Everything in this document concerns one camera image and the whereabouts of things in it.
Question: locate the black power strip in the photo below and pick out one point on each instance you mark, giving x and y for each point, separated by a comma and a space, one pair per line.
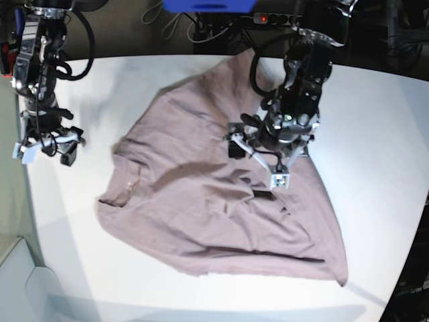
273, 19

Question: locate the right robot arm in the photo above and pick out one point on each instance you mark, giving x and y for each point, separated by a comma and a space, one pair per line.
38, 66

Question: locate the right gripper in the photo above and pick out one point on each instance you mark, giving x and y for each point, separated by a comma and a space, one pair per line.
35, 128

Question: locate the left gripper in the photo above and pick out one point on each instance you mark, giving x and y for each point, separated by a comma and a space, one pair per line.
283, 136

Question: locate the blue box at top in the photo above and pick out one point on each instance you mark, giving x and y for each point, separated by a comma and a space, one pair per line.
208, 6

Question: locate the mauve pink t-shirt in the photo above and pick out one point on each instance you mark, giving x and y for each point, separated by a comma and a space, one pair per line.
176, 196

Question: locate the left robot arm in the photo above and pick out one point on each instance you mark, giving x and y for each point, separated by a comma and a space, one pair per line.
291, 114

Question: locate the red and black clamp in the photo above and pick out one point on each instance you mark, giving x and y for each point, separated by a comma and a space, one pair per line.
6, 60

